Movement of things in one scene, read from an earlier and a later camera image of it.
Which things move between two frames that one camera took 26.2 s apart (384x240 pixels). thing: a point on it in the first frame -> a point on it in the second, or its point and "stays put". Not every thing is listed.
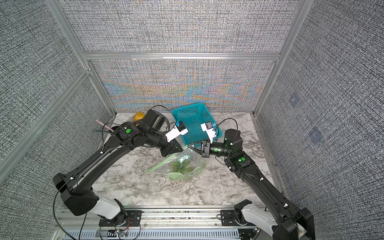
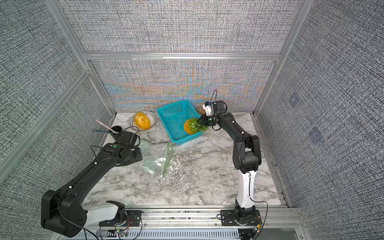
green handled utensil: x=102 y=131 stays put
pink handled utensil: x=107 y=127 stays put
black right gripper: x=206 y=144 -> x=203 y=121
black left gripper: x=172 y=145 -> x=139 y=157
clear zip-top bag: x=181 y=166 -> x=156 y=159
